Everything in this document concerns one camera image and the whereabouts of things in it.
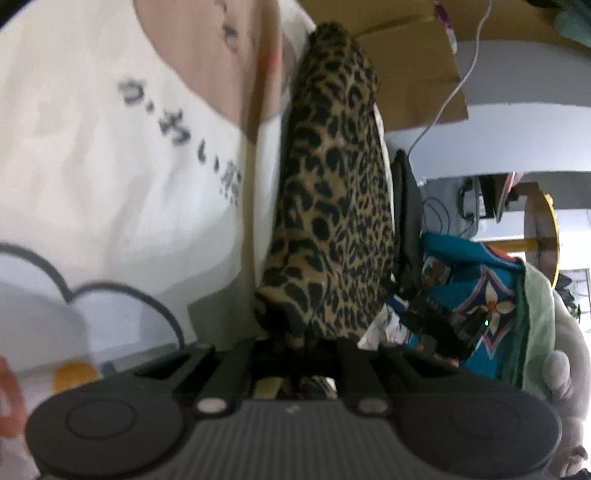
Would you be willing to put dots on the teal printed garment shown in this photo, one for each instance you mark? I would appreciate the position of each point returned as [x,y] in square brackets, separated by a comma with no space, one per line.
[461,277]

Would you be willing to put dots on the leopard print garment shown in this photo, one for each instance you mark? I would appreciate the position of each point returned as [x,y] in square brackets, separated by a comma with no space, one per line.
[332,184]

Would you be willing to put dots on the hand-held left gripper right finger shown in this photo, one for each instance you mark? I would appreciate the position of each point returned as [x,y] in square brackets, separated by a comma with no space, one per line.
[355,364]

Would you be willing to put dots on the white plush toy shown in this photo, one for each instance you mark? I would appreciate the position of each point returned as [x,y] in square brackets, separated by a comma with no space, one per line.
[568,346]

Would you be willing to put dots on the round wooden yellow-legged table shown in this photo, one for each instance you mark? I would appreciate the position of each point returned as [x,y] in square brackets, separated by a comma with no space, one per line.
[540,230]

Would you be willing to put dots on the black folded garment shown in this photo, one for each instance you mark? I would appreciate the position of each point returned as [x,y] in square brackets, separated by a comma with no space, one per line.
[408,207]

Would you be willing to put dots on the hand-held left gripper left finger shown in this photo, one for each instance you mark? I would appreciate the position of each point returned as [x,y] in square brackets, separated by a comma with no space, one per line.
[235,360]

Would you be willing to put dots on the brown cardboard box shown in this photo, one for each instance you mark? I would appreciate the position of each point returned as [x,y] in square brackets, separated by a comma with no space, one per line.
[406,69]

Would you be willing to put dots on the white printed blanket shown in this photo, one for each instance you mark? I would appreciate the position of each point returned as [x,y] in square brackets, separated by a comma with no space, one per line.
[92,161]

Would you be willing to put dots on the pale green cloth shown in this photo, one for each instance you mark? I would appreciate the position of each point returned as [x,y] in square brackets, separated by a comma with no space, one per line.
[535,323]

